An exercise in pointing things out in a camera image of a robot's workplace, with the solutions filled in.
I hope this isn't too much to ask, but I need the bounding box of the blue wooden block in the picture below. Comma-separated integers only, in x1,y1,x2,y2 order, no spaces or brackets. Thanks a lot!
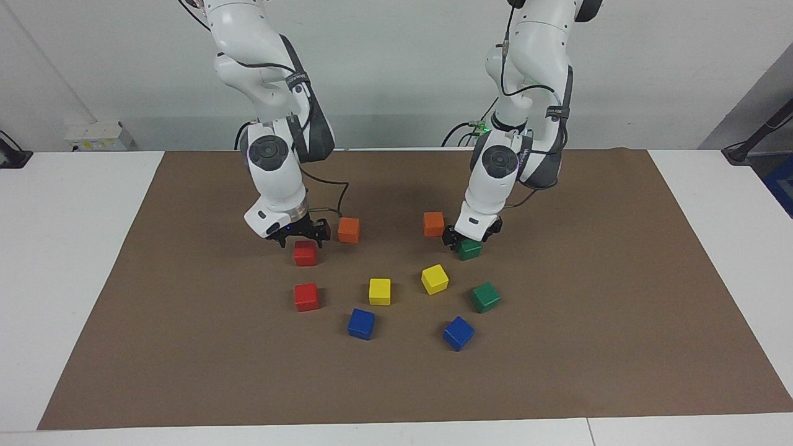
347,308,376,341
442,316,475,352

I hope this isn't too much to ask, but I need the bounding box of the brown table mat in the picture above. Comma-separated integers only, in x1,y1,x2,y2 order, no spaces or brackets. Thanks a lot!
37,147,793,431

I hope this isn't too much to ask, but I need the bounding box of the white power strip box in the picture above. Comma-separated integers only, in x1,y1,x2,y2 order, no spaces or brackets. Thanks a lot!
65,121,138,152

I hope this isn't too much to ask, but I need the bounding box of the black stand pole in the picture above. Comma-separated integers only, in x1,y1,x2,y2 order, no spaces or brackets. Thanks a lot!
722,99,793,165

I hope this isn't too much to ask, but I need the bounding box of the blue box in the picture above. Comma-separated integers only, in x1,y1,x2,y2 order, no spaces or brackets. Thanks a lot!
763,154,793,219

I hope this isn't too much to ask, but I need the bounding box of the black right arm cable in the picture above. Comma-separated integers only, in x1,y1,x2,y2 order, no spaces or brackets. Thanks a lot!
177,0,349,219

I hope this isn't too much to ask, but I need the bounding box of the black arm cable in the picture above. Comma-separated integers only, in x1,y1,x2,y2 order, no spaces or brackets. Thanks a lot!
177,0,349,219
496,0,571,210

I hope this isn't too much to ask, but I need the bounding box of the black left base cable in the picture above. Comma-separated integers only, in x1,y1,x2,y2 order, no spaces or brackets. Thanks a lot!
441,96,499,147

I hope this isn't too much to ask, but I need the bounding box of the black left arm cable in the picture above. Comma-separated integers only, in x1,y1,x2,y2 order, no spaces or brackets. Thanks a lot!
496,0,571,210

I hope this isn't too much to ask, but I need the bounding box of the black clamp mount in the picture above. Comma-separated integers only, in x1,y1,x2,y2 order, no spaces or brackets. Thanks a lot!
0,130,33,169

